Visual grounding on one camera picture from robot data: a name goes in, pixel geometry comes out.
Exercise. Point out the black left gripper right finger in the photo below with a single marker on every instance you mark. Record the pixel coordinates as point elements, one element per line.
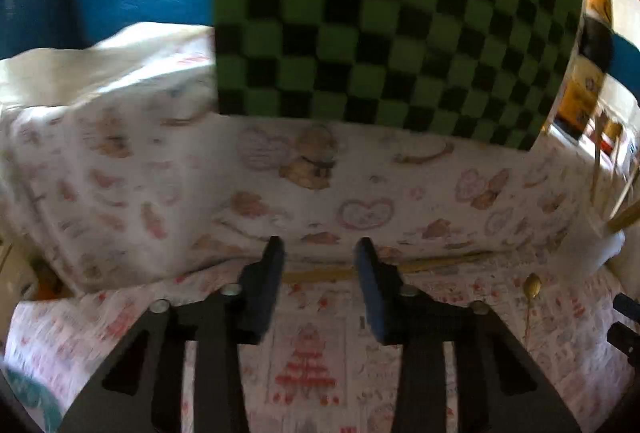
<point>500,388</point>

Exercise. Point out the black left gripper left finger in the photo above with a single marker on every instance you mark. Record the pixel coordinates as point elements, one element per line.
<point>138,386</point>

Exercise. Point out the gold spoon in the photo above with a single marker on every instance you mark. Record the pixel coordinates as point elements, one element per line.
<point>531,289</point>

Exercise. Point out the white plastic cup stack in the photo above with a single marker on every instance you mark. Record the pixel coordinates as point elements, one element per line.
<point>589,246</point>

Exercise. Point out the teal white object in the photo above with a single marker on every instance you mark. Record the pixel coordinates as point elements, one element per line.
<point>38,401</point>

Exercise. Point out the printed patterned tablecloth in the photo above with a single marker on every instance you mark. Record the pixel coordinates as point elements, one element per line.
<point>116,165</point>

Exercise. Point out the small red-capped sauce bottle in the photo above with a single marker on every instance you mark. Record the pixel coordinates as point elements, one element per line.
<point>611,132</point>

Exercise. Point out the dark sauce bottle yellow label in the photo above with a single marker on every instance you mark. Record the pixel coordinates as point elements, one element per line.
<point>587,73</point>

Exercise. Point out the green checkered box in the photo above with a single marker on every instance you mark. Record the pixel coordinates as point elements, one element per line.
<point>487,70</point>

